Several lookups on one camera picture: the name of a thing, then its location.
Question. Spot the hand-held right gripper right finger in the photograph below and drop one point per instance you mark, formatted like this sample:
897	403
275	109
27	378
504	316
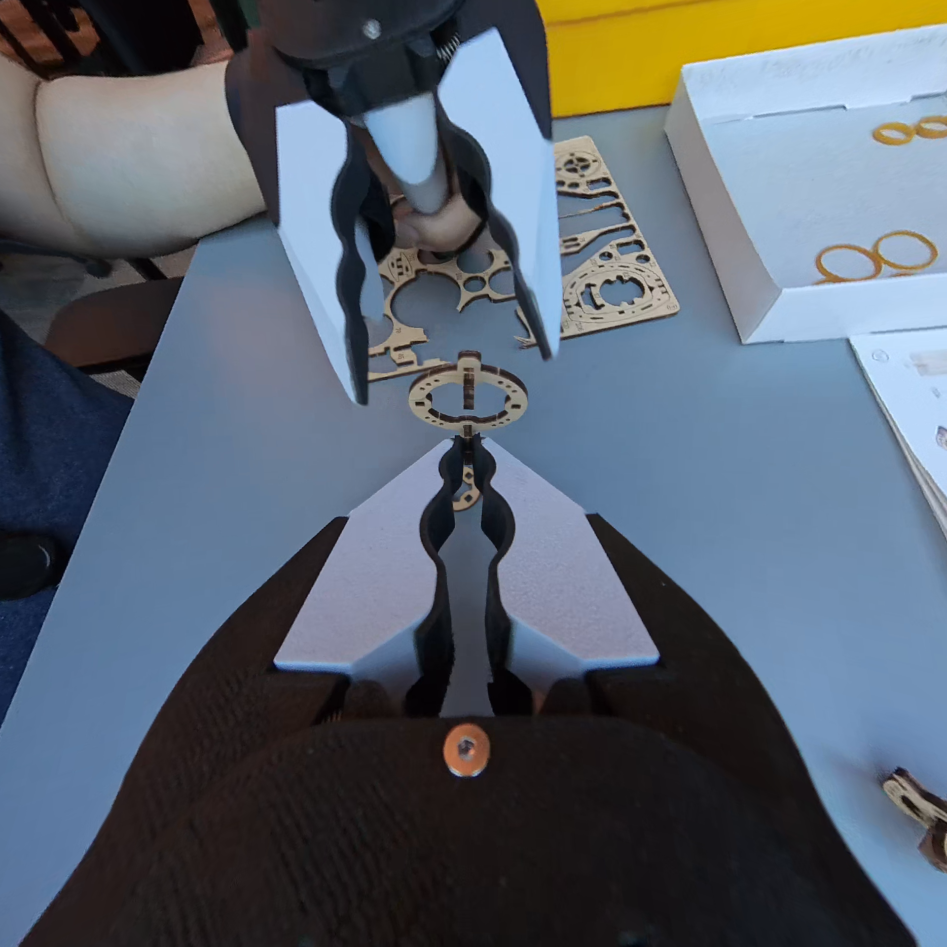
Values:
577	592

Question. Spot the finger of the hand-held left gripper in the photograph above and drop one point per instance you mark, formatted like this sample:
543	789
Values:
307	207
510	148

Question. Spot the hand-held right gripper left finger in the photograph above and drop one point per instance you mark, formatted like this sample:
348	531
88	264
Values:
355	592

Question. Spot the person's left forearm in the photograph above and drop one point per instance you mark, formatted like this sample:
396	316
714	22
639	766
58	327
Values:
133	163

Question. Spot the assembled wooden model piece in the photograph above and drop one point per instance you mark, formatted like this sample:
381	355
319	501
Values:
917	806

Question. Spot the person's left hand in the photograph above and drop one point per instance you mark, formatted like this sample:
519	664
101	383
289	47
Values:
436	229

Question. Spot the yellow plastic bin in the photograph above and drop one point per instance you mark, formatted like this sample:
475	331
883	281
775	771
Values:
666	59

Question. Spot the laser-cut wooden sheet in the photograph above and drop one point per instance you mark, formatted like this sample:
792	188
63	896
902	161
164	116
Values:
658	307

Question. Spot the white cardboard box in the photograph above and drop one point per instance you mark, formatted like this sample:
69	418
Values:
740	185

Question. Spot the orange rubber band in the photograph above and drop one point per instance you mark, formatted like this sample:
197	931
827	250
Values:
935	251
919	127
819	265
874	134

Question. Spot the instruction booklet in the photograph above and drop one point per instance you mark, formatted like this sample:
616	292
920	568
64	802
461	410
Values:
910	399

